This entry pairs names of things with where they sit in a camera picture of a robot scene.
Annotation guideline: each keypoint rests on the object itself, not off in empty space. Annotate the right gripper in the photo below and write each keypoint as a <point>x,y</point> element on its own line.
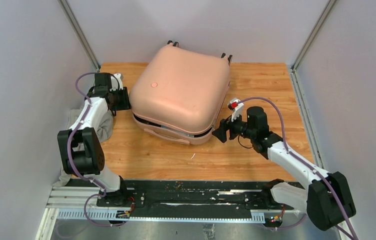
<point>225,125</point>

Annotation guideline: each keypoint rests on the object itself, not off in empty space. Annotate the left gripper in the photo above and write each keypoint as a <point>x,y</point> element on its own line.
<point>125,104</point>

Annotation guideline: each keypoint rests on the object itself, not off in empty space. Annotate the pink suitcase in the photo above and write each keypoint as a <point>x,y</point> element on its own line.
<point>179,95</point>

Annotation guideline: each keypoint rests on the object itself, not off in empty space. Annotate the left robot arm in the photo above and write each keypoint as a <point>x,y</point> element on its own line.
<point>80,148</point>

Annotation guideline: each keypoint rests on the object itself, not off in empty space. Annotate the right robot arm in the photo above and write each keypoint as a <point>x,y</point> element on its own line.
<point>323,196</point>

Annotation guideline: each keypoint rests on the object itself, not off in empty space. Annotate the grey cloth garment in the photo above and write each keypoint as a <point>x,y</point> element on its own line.
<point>104,132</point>

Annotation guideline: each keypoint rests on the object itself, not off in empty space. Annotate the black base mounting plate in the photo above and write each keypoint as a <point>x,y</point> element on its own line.
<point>194,199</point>

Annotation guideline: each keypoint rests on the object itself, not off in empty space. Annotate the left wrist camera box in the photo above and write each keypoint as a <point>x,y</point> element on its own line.
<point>116,80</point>

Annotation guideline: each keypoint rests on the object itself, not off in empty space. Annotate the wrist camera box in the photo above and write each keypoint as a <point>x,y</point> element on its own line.
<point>116,80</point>
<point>237,107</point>

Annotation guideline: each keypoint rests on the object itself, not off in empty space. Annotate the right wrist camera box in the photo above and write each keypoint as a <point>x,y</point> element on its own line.
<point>237,107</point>

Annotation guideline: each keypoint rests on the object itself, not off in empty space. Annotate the aluminium frame rails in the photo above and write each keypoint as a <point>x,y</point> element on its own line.
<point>84,203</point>

